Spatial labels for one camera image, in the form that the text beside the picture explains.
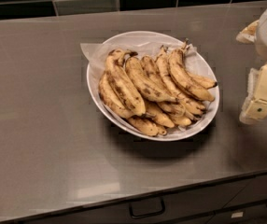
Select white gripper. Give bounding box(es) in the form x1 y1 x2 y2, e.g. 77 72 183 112
236 9 267 125

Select spotted yellow banana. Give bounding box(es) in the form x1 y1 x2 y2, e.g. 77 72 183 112
168 40 215 102

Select small banana far right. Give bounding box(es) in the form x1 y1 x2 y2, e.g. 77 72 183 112
188 72 218 89

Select small banana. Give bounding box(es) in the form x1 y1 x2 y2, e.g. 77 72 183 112
188 72 218 89
169 115 191 127

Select long spotted banana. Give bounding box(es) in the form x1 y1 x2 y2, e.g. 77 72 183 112
155 46 206 116

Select small banana lower right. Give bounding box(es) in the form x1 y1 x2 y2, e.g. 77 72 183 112
169 115 191 127

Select spotted banana centre right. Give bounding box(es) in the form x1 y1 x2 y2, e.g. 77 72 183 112
141 55 165 89

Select white oval bowl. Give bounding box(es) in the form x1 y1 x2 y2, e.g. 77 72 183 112
87 31 219 141

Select banana lower middle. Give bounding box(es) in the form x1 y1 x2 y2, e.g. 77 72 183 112
145 100 175 128

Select banana bottom front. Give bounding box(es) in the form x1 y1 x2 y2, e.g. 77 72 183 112
127 116 167 136

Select large spotted banana left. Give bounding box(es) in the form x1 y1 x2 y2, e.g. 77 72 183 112
105 49 146 117

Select spotted banana far left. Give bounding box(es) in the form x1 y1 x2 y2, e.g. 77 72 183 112
98 73 134 119

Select white paper liner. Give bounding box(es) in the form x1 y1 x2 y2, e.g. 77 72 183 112
80 42 205 77

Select black drawer handle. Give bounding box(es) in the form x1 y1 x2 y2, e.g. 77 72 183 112
129 198 165 219

